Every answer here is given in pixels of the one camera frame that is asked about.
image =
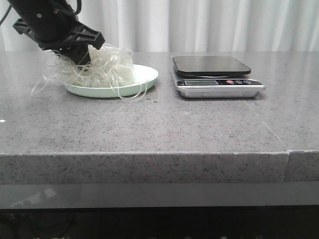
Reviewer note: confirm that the light green round plate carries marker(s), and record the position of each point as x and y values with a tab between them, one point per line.
144	78

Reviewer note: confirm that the white pleated curtain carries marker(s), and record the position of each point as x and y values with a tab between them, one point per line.
205	25

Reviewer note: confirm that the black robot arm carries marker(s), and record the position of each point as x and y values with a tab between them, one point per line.
11	2

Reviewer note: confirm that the silver black kitchen scale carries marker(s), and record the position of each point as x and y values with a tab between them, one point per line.
207	77

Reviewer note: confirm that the white vermicelli noodle bundle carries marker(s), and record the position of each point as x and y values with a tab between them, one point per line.
109	67

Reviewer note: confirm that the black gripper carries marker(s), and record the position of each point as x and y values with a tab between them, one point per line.
54	26

